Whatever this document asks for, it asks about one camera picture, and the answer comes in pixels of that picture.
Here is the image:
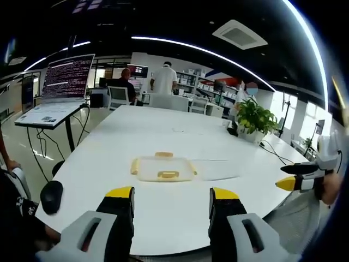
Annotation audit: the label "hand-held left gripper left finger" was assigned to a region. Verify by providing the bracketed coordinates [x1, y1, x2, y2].
[35, 186, 136, 262]

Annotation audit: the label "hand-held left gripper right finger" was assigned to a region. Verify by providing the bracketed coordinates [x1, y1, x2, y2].
[208, 187, 298, 262]

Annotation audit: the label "clear container with yellow plastic buckles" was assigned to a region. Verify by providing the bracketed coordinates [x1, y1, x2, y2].
[129, 151, 199, 183]

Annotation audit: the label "person's right hand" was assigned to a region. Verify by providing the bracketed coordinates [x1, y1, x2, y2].
[313, 170, 343, 206]

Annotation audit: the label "small screen on stand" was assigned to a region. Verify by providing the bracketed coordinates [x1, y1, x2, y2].
[310, 119, 327, 142]

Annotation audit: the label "grey mesh chair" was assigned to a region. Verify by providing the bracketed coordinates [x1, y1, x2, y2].
[263, 189, 324, 248]

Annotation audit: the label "black computer mouse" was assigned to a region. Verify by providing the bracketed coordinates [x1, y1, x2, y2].
[40, 180, 64, 215]

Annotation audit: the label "black tripod stand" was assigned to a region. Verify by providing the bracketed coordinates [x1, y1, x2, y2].
[277, 91, 292, 138]

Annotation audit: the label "clear plastic sheet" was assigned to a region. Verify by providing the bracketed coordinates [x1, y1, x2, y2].
[196, 159, 238, 181]

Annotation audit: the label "person's dark clothing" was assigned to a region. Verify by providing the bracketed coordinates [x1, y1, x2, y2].
[0, 166, 61, 262]

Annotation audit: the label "green potted plant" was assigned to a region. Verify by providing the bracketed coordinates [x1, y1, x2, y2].
[233, 97, 279, 145]

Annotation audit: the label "white worn device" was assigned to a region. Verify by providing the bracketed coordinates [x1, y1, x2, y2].
[10, 166, 31, 199]

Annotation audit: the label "ceiling light strip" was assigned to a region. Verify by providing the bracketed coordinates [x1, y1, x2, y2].
[23, 40, 92, 73]
[131, 35, 276, 92]
[281, 0, 330, 136]

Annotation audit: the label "white standing desk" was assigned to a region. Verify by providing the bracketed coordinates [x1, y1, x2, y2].
[14, 99, 90, 154]

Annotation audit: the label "white storage shelves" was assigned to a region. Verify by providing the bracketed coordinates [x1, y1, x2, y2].
[176, 69, 238, 105]

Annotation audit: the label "ceiling air conditioner vent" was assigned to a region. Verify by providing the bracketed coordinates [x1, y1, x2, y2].
[212, 19, 268, 51]

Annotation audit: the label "open laptop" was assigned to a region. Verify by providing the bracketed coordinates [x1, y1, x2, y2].
[40, 53, 96, 106]

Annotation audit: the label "background computer monitor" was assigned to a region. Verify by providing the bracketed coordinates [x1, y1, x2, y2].
[127, 64, 149, 79]

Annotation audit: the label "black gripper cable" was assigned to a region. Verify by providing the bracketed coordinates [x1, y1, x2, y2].
[335, 149, 344, 174]

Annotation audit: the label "black cable on table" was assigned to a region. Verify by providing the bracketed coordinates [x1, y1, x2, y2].
[258, 140, 296, 165]

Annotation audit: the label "black cables under desk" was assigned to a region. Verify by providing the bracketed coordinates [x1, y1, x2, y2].
[26, 105, 91, 182]

